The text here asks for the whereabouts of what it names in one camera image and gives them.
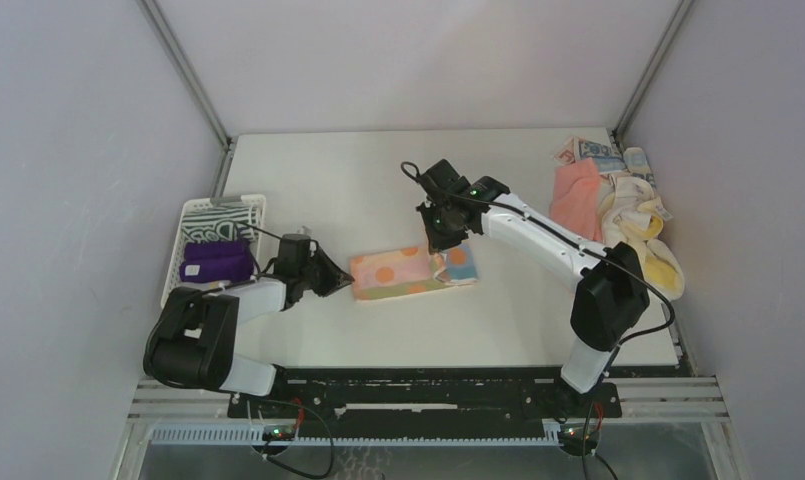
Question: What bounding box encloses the orange polka dot towel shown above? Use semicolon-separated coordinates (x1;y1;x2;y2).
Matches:
350;243;479;302

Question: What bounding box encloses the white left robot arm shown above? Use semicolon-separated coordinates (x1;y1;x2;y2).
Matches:
142;238;354;417

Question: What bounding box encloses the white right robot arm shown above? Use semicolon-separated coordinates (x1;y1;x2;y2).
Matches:
412;174;650;416

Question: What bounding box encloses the purple towel roll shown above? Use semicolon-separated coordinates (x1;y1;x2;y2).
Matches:
179;240;255;284

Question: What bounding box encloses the black white zebra towel roll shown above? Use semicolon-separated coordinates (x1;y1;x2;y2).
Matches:
179;205;263;244

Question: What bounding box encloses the pink towel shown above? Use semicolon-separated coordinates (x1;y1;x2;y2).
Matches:
549;158;603;243

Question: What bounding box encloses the white plastic basket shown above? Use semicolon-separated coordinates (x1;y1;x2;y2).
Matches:
160;193;269;311

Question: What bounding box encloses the left base control board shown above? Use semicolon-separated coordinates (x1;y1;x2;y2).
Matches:
262;426;297;443

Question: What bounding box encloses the base control board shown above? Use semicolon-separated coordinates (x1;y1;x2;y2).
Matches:
262;426;297;443
558;424;601;443

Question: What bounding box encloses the white yellow towel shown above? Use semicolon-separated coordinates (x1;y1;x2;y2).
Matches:
598;176;686;300

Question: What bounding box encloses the blue patterned towel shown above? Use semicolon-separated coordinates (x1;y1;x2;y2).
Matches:
551;136;656;188

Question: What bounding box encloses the right base control board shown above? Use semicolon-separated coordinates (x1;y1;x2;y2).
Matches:
558;424;601;443

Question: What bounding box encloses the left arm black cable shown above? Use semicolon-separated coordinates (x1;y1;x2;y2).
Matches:
143;221;311;392

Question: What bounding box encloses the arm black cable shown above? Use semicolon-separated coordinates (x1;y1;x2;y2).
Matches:
399;160;678;425
143;221;311;392

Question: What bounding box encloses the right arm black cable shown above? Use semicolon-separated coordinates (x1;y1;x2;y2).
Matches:
399;160;678;425

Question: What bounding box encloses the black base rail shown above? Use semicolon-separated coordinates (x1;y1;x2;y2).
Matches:
227;367;623;440

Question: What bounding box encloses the white cable duct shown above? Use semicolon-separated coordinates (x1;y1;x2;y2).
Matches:
148;424;562;447

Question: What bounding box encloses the left aluminium frame post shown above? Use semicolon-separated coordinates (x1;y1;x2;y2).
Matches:
137;0;231;151

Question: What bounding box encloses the aluminium frame post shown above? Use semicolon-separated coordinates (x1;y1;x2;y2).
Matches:
610;0;697;146
137;0;231;151

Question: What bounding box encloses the right aluminium frame post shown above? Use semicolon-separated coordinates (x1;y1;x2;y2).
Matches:
610;0;697;146

